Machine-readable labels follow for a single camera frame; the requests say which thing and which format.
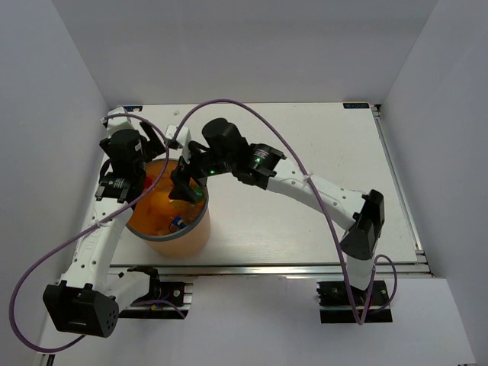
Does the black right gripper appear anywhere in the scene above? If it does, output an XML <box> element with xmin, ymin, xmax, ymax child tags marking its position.
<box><xmin>169</xmin><ymin>138</ymin><xmax>236</xmax><ymax>203</ymax></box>

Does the green plastic bottle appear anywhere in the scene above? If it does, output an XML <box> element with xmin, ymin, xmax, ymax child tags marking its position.
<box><xmin>194</xmin><ymin>187</ymin><xmax>205</xmax><ymax>203</ymax></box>

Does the clear bottle red cap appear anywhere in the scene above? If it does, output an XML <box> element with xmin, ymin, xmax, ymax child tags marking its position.
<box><xmin>144</xmin><ymin>175</ymin><xmax>153</xmax><ymax>190</ymax></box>

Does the orange juice bottle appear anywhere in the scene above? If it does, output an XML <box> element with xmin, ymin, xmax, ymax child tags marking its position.
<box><xmin>149</xmin><ymin>226</ymin><xmax>172</xmax><ymax>236</ymax></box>
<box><xmin>148</xmin><ymin>191</ymin><xmax>179</xmax><ymax>217</ymax></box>

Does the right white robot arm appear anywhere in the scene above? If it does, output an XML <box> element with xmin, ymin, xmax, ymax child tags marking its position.
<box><xmin>166</xmin><ymin>118</ymin><xmax>385</xmax><ymax>304</ymax></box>

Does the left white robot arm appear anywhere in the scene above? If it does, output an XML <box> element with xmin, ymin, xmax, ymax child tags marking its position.
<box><xmin>43</xmin><ymin>120</ymin><xmax>166</xmax><ymax>338</ymax></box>

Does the blue label bottle in bin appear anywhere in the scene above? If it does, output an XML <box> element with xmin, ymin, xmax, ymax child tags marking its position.
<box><xmin>169</xmin><ymin>217</ymin><xmax>186</xmax><ymax>233</ymax></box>

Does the orange bin with grey rim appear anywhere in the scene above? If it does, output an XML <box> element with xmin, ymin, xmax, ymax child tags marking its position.
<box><xmin>127</xmin><ymin>159</ymin><xmax>210</xmax><ymax>258</ymax></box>

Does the black table label left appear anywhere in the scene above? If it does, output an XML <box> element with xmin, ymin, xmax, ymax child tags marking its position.
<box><xmin>124</xmin><ymin>105</ymin><xmax>143</xmax><ymax>113</ymax></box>

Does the black table label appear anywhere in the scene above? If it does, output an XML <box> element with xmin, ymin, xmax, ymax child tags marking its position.
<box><xmin>124</xmin><ymin>105</ymin><xmax>143</xmax><ymax>113</ymax></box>
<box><xmin>342</xmin><ymin>102</ymin><xmax>370</xmax><ymax>109</ymax></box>

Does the black table label right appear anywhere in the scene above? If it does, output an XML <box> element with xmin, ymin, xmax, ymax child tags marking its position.
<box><xmin>342</xmin><ymin>102</ymin><xmax>370</xmax><ymax>109</ymax></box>

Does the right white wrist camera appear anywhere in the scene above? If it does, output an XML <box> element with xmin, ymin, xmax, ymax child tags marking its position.
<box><xmin>165</xmin><ymin>125</ymin><xmax>191</xmax><ymax>163</ymax></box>

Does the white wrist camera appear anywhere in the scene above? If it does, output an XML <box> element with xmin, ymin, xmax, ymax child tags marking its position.
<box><xmin>101</xmin><ymin>106</ymin><xmax>134</xmax><ymax>136</ymax></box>
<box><xmin>165</xmin><ymin>125</ymin><xmax>191</xmax><ymax>163</ymax></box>

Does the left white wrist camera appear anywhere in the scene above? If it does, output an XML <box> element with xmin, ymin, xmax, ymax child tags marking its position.
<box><xmin>101</xmin><ymin>106</ymin><xmax>134</xmax><ymax>136</ymax></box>

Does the aluminium table edge rail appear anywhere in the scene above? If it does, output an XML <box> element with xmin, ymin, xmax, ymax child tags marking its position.
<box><xmin>108</xmin><ymin>262</ymin><xmax>432</xmax><ymax>276</ymax></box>

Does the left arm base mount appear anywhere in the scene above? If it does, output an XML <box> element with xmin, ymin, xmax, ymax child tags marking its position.
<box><xmin>119</xmin><ymin>266</ymin><xmax>191</xmax><ymax>319</ymax></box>

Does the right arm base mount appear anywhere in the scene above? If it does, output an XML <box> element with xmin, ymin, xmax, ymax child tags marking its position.
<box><xmin>316</xmin><ymin>281</ymin><xmax>393</xmax><ymax>324</ymax></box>

